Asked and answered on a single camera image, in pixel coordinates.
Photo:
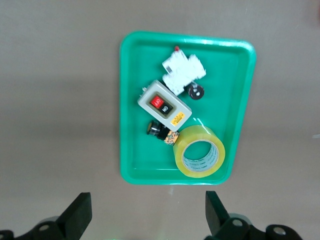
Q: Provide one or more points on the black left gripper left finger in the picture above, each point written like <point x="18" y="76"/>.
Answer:
<point x="75" y="217"/>

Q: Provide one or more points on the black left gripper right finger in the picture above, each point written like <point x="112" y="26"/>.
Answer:
<point x="220" y="220"/>

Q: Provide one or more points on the clear yellowish tape roll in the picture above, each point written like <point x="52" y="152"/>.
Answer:
<point x="179" y="150"/>

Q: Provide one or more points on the green plastic tray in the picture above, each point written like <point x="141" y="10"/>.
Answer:
<point x="140" y="152"/>

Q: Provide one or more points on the small black round part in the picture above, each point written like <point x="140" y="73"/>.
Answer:
<point x="195" y="92"/>

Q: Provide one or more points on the white circuit breaker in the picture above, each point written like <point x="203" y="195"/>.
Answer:
<point x="181" y="72"/>

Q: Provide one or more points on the black push button switch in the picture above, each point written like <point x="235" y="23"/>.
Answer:
<point x="153" y="128"/>

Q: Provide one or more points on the grey on-off switch box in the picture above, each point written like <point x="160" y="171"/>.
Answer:
<point x="181" y="110"/>

